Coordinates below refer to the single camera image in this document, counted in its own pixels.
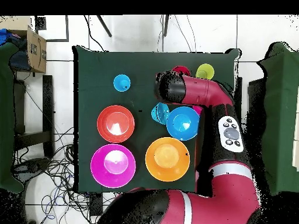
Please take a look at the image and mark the large pink bowl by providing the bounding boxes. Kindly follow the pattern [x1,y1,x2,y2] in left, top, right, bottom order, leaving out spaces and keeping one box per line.
[90,143,137,189]

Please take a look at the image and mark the large orange bowl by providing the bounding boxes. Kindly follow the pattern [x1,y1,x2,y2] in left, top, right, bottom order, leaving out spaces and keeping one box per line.
[145,136,190,182]

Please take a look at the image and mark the yellow cup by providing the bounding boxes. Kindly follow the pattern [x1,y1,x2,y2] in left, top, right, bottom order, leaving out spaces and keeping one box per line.
[195,63,215,81]

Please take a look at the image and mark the black metal frame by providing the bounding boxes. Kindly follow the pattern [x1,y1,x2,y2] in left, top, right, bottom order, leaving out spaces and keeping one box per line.
[238,76,265,131]
[13,75,55,159]

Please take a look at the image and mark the dark bag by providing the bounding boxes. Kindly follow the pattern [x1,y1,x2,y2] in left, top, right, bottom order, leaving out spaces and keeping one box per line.
[9,38,32,72]

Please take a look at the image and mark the black stand leg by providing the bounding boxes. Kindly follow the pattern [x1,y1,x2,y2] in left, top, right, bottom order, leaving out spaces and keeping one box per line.
[161,15,170,37]
[95,15,113,38]

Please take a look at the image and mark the cardboard box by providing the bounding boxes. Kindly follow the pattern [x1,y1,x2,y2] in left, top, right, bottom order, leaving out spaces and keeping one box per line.
[0,15,47,74]

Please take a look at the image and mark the medium blue bowl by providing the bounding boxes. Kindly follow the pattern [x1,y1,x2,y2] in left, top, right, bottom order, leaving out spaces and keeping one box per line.
[166,106,201,141]

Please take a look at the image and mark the small crimson bowl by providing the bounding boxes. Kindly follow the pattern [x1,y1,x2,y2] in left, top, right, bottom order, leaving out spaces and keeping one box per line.
[192,104,204,116]

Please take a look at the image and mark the red cup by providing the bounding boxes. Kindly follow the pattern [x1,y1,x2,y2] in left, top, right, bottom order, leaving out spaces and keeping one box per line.
[171,65,192,76]

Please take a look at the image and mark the dark green table cloth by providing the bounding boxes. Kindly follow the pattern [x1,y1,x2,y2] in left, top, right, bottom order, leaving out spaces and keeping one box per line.
[72,45,241,194]

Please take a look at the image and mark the shallow red-orange bowl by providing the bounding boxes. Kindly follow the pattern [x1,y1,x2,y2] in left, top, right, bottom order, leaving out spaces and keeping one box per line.
[96,104,135,144]

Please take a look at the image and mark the small light blue bowl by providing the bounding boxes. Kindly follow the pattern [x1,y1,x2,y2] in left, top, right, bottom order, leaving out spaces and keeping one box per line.
[151,101,171,125]

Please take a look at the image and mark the green side table cloth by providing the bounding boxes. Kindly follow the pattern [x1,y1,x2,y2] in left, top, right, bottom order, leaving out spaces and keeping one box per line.
[256,41,299,197]
[0,41,26,193]

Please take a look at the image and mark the blue cup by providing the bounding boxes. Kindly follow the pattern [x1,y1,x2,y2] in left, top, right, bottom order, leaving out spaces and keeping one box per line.
[113,73,131,92]

